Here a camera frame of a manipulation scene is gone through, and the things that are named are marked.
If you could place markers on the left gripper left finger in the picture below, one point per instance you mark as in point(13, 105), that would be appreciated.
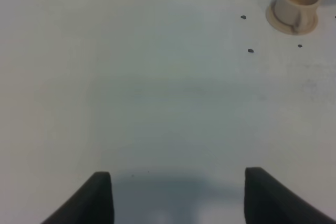
point(91, 203)

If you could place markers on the near beige teacup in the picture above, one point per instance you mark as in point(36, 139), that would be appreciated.
point(296, 13)

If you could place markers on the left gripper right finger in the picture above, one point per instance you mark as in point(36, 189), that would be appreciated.
point(266, 201)

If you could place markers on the near beige cup saucer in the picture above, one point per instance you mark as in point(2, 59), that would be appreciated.
point(287, 29)

